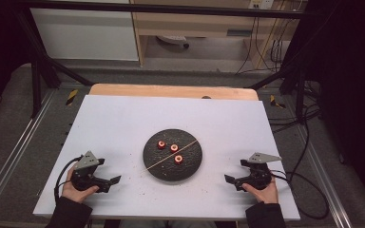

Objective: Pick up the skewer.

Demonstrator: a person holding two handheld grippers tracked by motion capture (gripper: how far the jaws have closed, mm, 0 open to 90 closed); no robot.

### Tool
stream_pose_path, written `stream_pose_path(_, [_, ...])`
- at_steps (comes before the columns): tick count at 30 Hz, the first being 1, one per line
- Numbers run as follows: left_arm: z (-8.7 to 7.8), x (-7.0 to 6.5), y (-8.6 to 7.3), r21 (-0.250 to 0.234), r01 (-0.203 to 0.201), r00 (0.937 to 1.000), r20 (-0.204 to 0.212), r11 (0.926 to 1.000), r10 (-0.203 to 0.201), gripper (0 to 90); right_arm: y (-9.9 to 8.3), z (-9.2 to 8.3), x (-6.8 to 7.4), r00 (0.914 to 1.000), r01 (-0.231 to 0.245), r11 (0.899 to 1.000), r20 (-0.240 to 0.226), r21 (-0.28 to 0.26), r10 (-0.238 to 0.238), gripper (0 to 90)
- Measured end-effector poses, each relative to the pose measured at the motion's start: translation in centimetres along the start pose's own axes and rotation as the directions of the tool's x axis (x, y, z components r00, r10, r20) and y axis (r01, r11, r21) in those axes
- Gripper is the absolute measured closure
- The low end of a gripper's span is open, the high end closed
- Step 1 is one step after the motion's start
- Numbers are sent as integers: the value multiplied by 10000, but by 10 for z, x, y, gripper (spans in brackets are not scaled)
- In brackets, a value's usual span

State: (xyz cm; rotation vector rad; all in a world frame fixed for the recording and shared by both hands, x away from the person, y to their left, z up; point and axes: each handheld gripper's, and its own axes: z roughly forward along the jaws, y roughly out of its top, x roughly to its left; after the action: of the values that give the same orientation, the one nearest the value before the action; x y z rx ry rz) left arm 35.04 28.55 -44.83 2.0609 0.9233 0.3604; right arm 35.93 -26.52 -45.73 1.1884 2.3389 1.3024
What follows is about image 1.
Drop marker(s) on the white board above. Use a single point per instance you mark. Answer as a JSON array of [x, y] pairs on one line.
[[114, 126]]

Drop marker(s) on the black metal frame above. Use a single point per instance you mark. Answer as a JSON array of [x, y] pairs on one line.
[[171, 9]]

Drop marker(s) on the wooden table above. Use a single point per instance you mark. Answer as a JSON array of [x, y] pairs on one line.
[[171, 91]]

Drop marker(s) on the light wooden desk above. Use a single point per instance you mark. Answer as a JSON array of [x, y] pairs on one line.
[[187, 23]]

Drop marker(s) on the person's right hand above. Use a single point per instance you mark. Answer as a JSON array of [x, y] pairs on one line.
[[267, 196]]

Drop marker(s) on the person's left hand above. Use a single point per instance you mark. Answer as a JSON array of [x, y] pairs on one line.
[[74, 193]]

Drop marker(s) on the yellow black tape strip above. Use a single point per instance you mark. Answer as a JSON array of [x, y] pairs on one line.
[[275, 102], [72, 97]]

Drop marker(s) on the thin bamboo skewer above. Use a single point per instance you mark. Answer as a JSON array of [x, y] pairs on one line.
[[166, 161]]

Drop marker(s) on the white cabinet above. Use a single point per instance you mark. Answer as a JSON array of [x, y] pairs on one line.
[[82, 34]]

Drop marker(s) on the grey chair base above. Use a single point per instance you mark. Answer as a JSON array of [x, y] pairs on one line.
[[172, 39]]

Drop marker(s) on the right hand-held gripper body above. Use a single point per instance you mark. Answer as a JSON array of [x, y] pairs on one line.
[[259, 179]]

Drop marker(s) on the aluminium rail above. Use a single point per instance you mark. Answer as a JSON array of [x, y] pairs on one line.
[[323, 171], [15, 148]]

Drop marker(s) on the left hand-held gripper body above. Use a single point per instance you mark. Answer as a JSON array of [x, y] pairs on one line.
[[83, 182]]

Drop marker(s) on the round black stone plate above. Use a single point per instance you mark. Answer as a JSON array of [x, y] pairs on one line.
[[171, 171]]

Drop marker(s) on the white power strip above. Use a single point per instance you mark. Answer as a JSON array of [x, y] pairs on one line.
[[261, 3]]

